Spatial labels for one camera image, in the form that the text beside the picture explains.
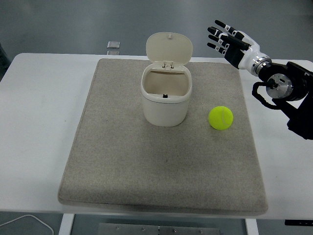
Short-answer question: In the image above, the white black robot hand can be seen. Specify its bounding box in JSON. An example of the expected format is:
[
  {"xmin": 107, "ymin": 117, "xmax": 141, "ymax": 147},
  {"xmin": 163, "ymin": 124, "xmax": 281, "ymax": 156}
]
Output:
[{"xmin": 206, "ymin": 20, "xmax": 262, "ymax": 72}]

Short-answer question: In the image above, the yellow-green tennis ball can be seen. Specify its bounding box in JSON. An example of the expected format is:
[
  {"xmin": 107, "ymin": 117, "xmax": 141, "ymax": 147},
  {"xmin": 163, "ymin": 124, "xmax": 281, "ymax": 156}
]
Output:
[{"xmin": 208, "ymin": 106, "xmax": 234, "ymax": 131}]

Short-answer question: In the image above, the cream lidded plastic bin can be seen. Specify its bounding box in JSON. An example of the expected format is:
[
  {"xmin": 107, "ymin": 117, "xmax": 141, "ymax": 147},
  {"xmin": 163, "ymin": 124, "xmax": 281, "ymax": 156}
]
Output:
[{"xmin": 140, "ymin": 32, "xmax": 193, "ymax": 127}]

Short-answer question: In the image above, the beige fabric mat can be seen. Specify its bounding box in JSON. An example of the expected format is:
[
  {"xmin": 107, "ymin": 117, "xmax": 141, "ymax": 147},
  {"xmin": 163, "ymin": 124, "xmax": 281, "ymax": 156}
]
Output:
[{"xmin": 57, "ymin": 58, "xmax": 268, "ymax": 216}]

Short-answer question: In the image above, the white table leg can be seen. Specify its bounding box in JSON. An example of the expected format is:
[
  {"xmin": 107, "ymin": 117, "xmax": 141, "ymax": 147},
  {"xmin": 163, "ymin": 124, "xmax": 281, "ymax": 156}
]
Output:
[
  {"xmin": 244, "ymin": 217, "xmax": 259, "ymax": 235},
  {"xmin": 59, "ymin": 213, "xmax": 75, "ymax": 235}
]

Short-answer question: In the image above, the black table control panel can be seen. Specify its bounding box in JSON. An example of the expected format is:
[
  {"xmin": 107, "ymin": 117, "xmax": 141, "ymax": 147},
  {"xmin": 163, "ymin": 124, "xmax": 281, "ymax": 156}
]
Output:
[{"xmin": 285, "ymin": 220, "xmax": 313, "ymax": 226}]

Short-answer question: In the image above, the grey metal plate with screws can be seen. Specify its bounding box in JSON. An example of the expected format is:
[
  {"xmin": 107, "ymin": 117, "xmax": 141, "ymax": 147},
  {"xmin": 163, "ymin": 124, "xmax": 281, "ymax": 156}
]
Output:
[{"xmin": 98, "ymin": 222, "xmax": 220, "ymax": 235}]

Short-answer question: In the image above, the white cable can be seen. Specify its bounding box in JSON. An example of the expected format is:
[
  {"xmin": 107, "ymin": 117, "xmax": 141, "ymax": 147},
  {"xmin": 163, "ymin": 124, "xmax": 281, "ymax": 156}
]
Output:
[{"xmin": 0, "ymin": 214, "xmax": 54, "ymax": 235}]

